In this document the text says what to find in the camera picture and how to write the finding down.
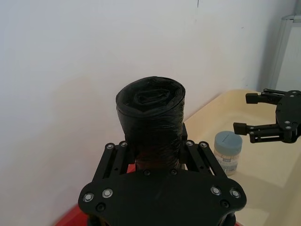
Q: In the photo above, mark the black plastic bag roll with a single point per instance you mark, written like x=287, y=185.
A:
x=150, y=117

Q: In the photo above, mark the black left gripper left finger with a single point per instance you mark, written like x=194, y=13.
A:
x=106, y=162

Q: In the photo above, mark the red plastic object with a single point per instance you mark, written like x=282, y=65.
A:
x=70, y=215

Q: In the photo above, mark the white panel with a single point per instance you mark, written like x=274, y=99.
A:
x=291, y=56

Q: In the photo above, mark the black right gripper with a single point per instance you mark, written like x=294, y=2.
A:
x=288, y=110

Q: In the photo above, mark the grey metal frame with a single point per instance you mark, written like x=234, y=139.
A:
x=278, y=51

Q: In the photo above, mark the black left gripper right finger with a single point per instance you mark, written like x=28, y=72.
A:
x=200, y=157

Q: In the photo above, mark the clear jar with blue lid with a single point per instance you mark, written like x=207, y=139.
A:
x=227, y=150

